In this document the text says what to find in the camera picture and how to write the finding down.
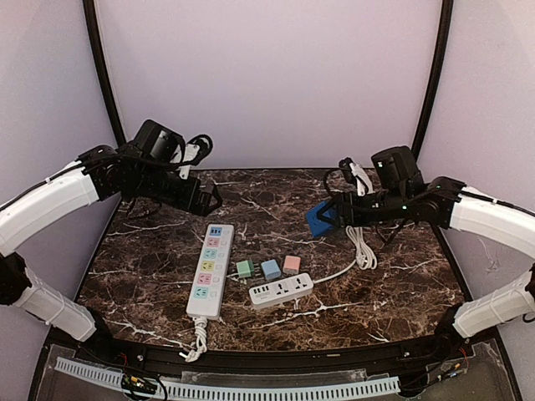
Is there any blue cube socket adapter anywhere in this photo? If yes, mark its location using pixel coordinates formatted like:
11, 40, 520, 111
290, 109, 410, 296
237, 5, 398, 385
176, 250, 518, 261
305, 200, 334, 238

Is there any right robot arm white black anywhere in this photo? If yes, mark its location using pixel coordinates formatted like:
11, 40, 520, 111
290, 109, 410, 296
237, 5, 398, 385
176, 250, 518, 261
316, 177, 534, 347

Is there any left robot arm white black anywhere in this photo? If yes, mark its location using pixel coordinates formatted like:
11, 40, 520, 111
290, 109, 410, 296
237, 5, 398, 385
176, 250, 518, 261
1, 141, 222, 343

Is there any pink plug adapter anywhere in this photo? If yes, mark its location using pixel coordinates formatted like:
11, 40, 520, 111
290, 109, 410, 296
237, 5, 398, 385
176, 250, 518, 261
283, 256, 301, 275

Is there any green plug adapter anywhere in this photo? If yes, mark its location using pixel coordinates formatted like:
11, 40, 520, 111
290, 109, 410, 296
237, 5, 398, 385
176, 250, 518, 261
236, 260, 255, 278

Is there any light blue plug adapter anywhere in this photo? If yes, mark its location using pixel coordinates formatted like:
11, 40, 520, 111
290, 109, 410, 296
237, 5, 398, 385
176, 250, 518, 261
261, 259, 282, 281

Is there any long white colourful power strip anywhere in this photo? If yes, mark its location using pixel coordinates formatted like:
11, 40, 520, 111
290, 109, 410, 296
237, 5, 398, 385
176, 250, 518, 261
186, 224, 234, 320

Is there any small white power strip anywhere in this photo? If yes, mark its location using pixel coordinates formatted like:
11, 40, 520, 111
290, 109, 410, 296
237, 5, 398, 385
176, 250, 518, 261
249, 273, 314, 310

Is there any white coiled cable small strip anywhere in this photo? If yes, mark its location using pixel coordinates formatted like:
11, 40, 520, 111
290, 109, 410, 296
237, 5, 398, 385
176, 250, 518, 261
313, 226, 378, 285

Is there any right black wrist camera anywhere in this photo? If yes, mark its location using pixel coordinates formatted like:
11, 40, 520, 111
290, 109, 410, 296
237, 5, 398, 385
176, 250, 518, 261
371, 145, 424, 195

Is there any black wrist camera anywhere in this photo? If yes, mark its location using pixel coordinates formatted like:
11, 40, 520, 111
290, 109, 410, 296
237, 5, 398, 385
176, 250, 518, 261
133, 119, 186, 162
371, 145, 424, 195

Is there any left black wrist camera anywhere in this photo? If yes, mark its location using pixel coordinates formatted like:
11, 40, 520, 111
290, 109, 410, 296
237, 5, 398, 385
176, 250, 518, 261
133, 119, 186, 162

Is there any white cable long strip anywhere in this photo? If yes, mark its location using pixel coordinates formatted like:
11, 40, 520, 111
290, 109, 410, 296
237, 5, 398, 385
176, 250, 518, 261
179, 317, 207, 363

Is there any black front table rail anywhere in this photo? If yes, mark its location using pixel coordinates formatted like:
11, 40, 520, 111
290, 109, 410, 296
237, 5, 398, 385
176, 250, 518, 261
45, 323, 477, 381

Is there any white slotted cable duct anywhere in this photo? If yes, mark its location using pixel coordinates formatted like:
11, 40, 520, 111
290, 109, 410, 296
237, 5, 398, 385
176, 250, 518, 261
54, 357, 400, 400

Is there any left black frame post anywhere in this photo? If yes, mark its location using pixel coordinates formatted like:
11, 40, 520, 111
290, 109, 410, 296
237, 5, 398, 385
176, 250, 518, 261
82, 0, 126, 145

